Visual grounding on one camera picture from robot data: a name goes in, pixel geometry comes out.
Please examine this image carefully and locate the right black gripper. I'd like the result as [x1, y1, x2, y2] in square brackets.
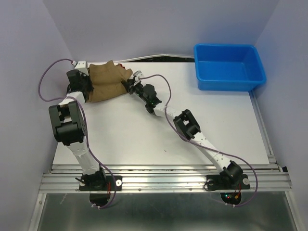
[122, 77, 149, 103]

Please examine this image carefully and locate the aluminium mounting rail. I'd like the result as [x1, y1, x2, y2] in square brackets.
[39, 164, 292, 193]

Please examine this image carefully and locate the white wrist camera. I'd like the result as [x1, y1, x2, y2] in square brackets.
[132, 70, 144, 86]
[74, 61, 89, 75]

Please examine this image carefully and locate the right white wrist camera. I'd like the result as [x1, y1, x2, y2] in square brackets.
[132, 70, 144, 86]

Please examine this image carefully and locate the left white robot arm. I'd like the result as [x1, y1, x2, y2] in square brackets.
[49, 69, 107, 190]

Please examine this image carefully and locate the blue plastic bin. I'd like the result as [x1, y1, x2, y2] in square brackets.
[194, 44, 266, 91]

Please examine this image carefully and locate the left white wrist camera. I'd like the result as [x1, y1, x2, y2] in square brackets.
[74, 61, 89, 75]

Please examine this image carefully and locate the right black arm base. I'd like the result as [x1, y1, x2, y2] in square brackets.
[203, 174, 250, 191]

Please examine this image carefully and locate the tan skirt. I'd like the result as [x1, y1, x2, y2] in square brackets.
[87, 60, 133, 103]

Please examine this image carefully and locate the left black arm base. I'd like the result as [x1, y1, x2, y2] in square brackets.
[75, 168, 123, 192]

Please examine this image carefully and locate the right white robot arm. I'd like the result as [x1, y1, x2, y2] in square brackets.
[122, 79, 243, 188]

